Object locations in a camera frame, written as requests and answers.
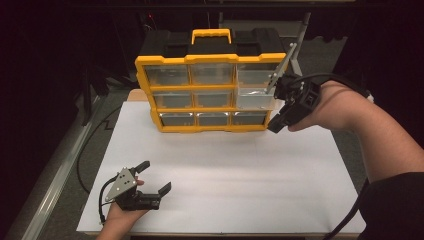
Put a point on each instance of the person's black sleeve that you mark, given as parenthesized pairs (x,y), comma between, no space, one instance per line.
(396,210)

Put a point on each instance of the grid of clear drawers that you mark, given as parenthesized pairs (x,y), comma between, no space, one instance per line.
(173,76)

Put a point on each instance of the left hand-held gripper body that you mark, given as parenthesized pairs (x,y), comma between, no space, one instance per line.
(125,185)

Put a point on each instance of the person's right hand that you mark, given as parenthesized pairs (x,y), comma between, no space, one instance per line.
(333,106)

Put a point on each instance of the yellow black drawer organizer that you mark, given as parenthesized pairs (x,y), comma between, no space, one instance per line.
(213,43)

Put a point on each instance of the grey metal stand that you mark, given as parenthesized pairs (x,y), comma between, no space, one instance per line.
(301,36)

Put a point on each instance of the black stand legs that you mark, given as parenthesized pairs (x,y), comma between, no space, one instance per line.
(88,96)

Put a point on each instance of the clear plastic organizer drawer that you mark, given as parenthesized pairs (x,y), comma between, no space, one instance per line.
(253,96)

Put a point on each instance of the person's left hand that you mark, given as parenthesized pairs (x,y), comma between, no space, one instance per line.
(120,221)

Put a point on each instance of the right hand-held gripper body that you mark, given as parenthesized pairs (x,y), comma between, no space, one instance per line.
(300,96)

